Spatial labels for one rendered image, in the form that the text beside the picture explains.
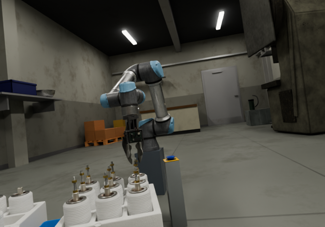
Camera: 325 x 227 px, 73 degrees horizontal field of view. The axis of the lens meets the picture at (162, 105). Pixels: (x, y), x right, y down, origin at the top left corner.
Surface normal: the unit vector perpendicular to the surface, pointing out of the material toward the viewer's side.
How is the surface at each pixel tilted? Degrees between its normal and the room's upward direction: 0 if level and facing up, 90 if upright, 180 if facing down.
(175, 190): 90
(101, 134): 90
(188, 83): 90
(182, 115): 90
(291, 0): 65
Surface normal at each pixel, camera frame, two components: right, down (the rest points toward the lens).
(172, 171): 0.12, -0.07
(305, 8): -0.01, -0.48
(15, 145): 0.98, -0.13
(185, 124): -0.16, -0.04
